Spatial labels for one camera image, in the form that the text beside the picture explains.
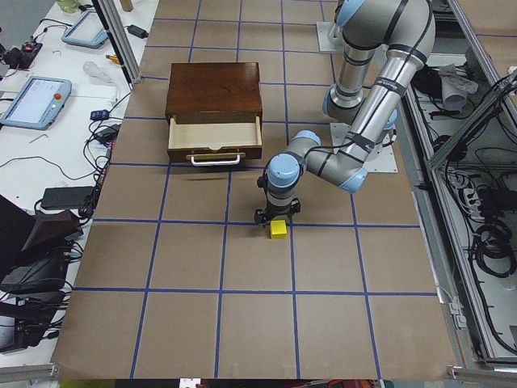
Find aluminium frame post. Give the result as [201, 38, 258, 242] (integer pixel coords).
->
[92, 0, 141, 85]

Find clear light bulb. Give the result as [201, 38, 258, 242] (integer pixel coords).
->
[82, 61, 113, 83]

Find dark wooden drawer cabinet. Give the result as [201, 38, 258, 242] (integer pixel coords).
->
[165, 62, 263, 123]

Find yellow block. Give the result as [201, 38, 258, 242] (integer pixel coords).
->
[270, 219, 288, 239]

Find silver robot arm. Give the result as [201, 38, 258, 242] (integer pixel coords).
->
[254, 0, 435, 226]

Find black laptop brick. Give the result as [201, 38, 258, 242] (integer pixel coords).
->
[40, 186, 93, 210]

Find teach pendant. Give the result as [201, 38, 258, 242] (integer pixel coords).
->
[61, 10, 108, 49]
[1, 76, 72, 130]

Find far teach pendant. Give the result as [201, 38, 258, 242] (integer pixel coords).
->
[61, 10, 108, 49]

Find near teach pendant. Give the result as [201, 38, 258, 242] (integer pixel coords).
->
[1, 76, 72, 130]

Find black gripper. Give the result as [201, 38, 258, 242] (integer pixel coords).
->
[254, 198, 301, 230]

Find black power adapter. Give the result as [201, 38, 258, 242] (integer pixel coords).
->
[127, 24, 149, 39]

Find light wood drawer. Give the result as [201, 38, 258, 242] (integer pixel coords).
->
[167, 113, 263, 163]

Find brass cylinder tool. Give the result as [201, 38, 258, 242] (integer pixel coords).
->
[105, 55, 120, 65]

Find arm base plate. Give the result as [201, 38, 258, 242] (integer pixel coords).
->
[316, 22, 344, 53]
[330, 123, 397, 173]

